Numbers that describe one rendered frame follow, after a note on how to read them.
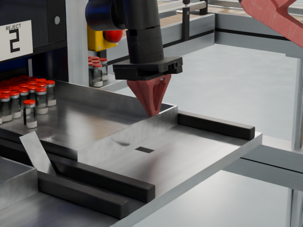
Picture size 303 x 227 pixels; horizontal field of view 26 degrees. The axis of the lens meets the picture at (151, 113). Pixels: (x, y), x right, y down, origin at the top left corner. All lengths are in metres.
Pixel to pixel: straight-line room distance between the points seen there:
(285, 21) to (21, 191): 0.57
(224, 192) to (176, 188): 2.06
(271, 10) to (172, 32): 1.39
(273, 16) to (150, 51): 0.68
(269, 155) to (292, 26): 1.63
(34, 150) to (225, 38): 1.11
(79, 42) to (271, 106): 2.98
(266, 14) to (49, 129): 0.79
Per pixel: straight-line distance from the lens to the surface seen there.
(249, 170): 2.06
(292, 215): 2.06
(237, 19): 1.93
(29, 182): 0.89
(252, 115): 4.02
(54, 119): 1.18
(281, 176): 2.01
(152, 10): 1.05
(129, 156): 1.01
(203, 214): 2.77
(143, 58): 1.05
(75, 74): 1.31
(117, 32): 1.34
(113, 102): 1.22
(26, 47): 1.20
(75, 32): 1.29
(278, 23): 0.38
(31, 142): 0.95
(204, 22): 1.89
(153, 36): 1.05
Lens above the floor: 1.26
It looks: 18 degrees down
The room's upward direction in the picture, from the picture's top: straight up
